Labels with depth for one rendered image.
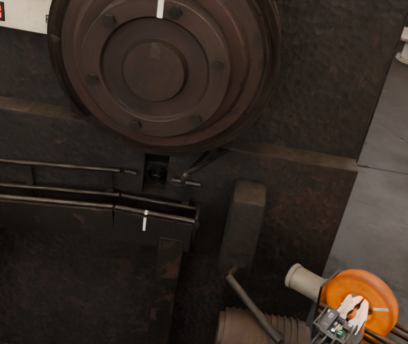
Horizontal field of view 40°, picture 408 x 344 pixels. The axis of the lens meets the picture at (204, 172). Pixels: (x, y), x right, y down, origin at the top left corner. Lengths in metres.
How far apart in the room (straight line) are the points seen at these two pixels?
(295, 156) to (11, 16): 0.72
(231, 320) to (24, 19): 0.84
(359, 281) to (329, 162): 0.31
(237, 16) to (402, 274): 1.71
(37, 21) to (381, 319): 0.98
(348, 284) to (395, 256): 1.40
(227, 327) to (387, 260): 1.33
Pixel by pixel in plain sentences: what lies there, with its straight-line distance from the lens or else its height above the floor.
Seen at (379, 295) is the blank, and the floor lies 0.77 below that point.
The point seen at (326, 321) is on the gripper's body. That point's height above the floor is 0.74.
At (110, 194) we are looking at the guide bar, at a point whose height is 0.70.
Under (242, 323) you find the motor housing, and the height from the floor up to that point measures 0.53.
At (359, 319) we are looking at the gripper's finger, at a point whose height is 0.73.
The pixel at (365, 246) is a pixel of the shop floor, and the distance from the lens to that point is 2.63.
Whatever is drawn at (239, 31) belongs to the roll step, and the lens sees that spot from 1.08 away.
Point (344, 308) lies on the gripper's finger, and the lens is 1.23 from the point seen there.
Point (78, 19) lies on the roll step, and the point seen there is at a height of 1.17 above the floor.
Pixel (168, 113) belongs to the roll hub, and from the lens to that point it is 1.12.
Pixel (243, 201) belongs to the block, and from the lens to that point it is 1.30.
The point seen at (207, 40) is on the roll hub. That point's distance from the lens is 1.04.
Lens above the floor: 1.56
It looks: 34 degrees down
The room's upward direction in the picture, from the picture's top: 9 degrees clockwise
